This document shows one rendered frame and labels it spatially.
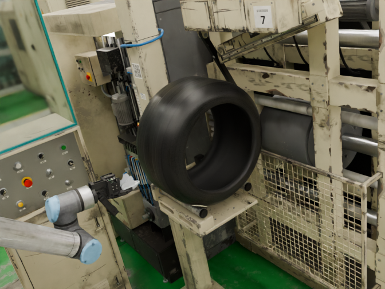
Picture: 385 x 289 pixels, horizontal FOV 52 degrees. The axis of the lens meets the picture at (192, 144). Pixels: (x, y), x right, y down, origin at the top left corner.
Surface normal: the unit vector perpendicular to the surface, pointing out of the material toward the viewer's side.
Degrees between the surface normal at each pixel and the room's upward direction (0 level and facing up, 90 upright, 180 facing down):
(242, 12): 90
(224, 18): 90
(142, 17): 90
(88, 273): 88
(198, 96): 44
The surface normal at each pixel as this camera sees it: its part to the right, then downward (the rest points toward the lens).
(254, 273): -0.18, -0.89
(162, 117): -0.69, -0.35
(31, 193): 0.59, 0.24
